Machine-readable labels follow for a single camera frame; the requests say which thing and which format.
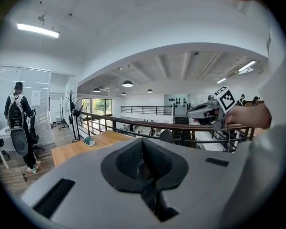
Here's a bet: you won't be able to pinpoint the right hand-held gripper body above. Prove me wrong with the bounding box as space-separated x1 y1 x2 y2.
186 86 236 131

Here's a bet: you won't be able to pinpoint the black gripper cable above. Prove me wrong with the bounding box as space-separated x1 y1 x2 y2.
226 122 231 153

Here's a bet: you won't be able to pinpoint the wooden table white legs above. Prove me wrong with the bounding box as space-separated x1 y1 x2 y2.
51 130 137 168

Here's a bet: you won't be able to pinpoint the white grey backpack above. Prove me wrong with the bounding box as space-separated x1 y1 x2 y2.
8 94 25 130

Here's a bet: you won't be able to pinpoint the white paper notice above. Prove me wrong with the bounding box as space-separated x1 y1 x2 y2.
31 90 42 108

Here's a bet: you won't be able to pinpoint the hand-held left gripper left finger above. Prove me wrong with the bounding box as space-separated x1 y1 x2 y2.
101 138 143 193

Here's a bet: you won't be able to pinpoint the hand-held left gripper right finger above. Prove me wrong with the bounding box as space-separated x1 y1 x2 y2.
142 138 189 193

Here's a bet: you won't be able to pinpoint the long ceiling tube light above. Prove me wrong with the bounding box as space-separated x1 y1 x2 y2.
16 23 61 39

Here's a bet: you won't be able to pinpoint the far black railing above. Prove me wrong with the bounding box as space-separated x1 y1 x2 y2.
120 105 174 116

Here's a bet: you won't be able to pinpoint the black coat rack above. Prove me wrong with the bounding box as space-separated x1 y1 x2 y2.
65 89 77 143

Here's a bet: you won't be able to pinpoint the black metal railing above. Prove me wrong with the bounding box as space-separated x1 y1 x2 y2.
72 110 256 153

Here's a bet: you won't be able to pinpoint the green view window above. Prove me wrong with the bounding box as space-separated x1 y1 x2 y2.
82 98 113 118

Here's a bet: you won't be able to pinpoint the person's right hand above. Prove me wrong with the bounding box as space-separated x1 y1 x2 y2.
225 105 248 127

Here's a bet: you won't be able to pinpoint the person's right forearm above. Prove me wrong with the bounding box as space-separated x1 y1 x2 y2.
246 103 273 130

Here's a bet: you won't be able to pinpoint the person's white shirt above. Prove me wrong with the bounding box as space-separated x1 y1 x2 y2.
218 0 286 229

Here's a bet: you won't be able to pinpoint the small white table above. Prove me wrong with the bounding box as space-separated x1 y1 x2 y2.
0 126 15 170

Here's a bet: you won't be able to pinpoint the black standing fan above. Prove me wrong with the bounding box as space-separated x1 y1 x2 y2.
71 98 87 143

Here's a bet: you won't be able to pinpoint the dark staircase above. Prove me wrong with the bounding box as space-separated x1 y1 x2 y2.
174 114 190 125

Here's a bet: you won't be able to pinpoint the black mesh office chair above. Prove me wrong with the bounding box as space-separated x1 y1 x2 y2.
159 129 173 144

